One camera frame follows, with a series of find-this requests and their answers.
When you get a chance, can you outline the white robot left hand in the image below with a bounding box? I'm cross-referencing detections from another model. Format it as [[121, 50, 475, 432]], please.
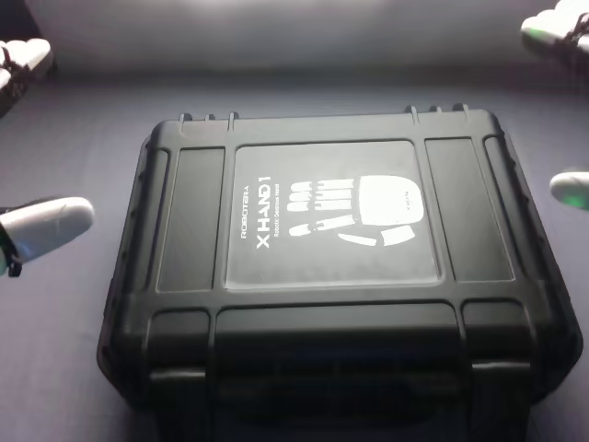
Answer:
[[520, 0, 589, 212]]

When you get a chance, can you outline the black hard case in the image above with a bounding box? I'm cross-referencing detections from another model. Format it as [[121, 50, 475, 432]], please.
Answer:
[[96, 104, 583, 442]]

